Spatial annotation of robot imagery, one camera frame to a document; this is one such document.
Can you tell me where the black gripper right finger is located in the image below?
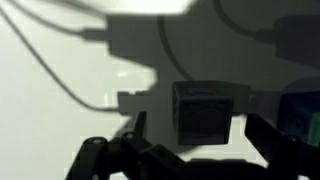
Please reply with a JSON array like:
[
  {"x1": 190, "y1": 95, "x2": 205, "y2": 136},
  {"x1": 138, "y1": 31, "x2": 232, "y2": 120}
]
[{"x1": 245, "y1": 113, "x2": 320, "y2": 180}]

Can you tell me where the blue block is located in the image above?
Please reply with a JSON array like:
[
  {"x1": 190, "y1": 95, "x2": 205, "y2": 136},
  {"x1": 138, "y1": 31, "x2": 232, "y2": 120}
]
[{"x1": 277, "y1": 91, "x2": 320, "y2": 139}]

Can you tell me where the grey block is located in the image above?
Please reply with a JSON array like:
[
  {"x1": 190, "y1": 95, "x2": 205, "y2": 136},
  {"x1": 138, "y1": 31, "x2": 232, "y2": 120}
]
[{"x1": 172, "y1": 81, "x2": 251, "y2": 145}]

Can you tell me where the green block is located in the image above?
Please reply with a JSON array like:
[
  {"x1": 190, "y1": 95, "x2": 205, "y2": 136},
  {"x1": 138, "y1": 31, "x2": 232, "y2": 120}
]
[{"x1": 308, "y1": 112, "x2": 320, "y2": 147}]

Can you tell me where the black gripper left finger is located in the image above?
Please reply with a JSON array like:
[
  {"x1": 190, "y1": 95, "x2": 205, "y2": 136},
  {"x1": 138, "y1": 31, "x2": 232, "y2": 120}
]
[{"x1": 64, "y1": 111, "x2": 188, "y2": 180}]

